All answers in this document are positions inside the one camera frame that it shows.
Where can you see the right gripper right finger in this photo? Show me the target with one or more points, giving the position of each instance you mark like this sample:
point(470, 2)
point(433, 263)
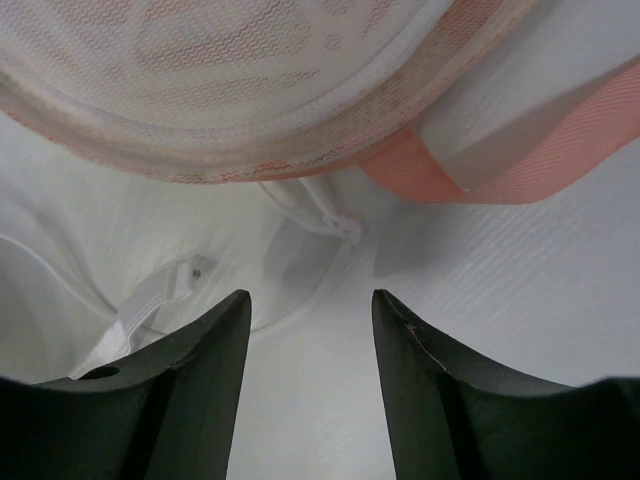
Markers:
point(453, 413)

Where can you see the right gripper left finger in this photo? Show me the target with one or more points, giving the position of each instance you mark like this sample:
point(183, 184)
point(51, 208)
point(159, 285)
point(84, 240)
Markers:
point(167, 411)

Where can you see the white satin bra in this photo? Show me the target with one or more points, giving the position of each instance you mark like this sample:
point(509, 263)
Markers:
point(308, 202)

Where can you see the floral orange laundry bag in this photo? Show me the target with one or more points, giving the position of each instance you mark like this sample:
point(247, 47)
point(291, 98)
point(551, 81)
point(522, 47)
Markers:
point(208, 92)

